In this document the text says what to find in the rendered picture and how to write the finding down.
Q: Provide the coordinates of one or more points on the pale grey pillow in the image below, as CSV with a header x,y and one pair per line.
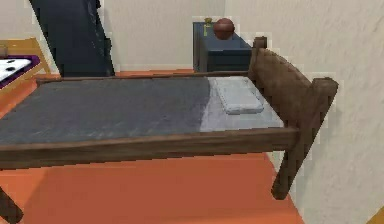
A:
x,y
238,96

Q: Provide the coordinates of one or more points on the brown wooden bed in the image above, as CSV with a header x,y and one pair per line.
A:
x,y
140,146

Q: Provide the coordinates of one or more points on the dark blue bedside cabinet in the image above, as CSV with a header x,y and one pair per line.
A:
x,y
226,55

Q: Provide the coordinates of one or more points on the red-brown ball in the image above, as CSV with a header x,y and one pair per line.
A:
x,y
224,28

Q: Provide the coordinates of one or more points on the small yellow-green bottle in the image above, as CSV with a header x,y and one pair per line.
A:
x,y
208,24

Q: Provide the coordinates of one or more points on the white box with black dots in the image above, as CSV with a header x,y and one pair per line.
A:
x,y
11,66

